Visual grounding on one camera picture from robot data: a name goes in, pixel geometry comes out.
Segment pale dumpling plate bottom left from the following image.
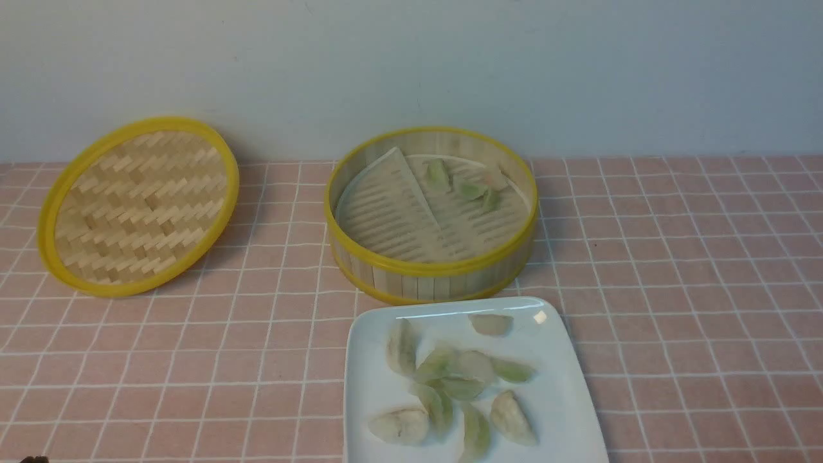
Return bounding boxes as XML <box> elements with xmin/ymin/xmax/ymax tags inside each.
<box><xmin>367</xmin><ymin>408</ymin><xmax>430</xmax><ymax>446</ymax></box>

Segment green dumpling plate middle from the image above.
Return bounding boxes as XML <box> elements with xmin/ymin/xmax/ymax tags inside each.
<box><xmin>437</xmin><ymin>377</ymin><xmax>485</xmax><ymax>402</ymax></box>

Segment yellow rimmed bamboo steamer lid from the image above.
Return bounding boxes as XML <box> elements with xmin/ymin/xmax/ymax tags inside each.
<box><xmin>37</xmin><ymin>116</ymin><xmax>239</xmax><ymax>297</ymax></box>

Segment dark object at table edge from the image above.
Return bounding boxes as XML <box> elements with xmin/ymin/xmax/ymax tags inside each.
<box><xmin>20</xmin><ymin>455</ymin><xmax>50</xmax><ymax>463</ymax></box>

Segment white folded steamer liner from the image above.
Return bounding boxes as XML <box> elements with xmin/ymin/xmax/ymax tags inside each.
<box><xmin>334</xmin><ymin>147</ymin><xmax>531</xmax><ymax>264</ymax></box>

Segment pale dumpling in steamer right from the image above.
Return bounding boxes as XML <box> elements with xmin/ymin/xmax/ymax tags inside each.
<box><xmin>483</xmin><ymin>167</ymin><xmax>509</xmax><ymax>192</ymax></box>

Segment green dumpling plate centre left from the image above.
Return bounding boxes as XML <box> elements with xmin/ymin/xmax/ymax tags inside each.
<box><xmin>412</xmin><ymin>346</ymin><xmax>457</xmax><ymax>383</ymax></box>

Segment white square plate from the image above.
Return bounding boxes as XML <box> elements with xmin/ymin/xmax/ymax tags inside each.
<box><xmin>344</xmin><ymin>296</ymin><xmax>609</xmax><ymax>462</ymax></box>

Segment pale dumpling plate bottom right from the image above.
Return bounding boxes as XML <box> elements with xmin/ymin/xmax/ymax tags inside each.
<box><xmin>490</xmin><ymin>390</ymin><xmax>539</xmax><ymax>446</ymax></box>

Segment green dumpling plate bottom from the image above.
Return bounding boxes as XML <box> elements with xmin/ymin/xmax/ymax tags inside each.
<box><xmin>458</xmin><ymin>402</ymin><xmax>491</xmax><ymax>462</ymax></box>

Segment pale dumpling plate centre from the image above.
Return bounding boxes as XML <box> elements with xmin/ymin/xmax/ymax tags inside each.
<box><xmin>450</xmin><ymin>350</ymin><xmax>497</xmax><ymax>385</ymax></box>

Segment green dumpling plate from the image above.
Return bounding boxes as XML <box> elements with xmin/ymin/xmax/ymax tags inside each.
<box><xmin>458</xmin><ymin>402</ymin><xmax>491</xmax><ymax>462</ymax></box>
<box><xmin>412</xmin><ymin>346</ymin><xmax>457</xmax><ymax>383</ymax></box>
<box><xmin>491</xmin><ymin>358</ymin><xmax>537</xmax><ymax>384</ymax></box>
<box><xmin>410</xmin><ymin>383</ymin><xmax>455</xmax><ymax>439</ymax></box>
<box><xmin>437</xmin><ymin>377</ymin><xmax>485</xmax><ymax>402</ymax></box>

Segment green dumpling plate lower centre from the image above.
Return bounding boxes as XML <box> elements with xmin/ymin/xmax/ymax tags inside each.
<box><xmin>410</xmin><ymin>383</ymin><xmax>455</xmax><ymax>439</ymax></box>

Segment green dumpling plate right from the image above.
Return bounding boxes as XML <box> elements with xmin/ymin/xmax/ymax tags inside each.
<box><xmin>491</xmin><ymin>358</ymin><xmax>537</xmax><ymax>384</ymax></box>

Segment pink checkered tablecloth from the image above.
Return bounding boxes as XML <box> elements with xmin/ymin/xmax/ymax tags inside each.
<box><xmin>1</xmin><ymin>156</ymin><xmax>821</xmax><ymax>462</ymax></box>

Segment pale dumpling plate top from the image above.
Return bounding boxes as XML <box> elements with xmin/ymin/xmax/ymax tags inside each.
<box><xmin>468</xmin><ymin>313</ymin><xmax>512</xmax><ymax>337</ymax></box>

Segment pale dumpling plate left upright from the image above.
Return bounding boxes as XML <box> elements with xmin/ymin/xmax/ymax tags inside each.
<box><xmin>386</xmin><ymin>318</ymin><xmax>418</xmax><ymax>377</ymax></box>

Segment yellow rimmed bamboo steamer basket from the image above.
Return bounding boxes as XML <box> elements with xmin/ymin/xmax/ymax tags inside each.
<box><xmin>324</xmin><ymin>126</ymin><xmax>538</xmax><ymax>305</ymax></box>

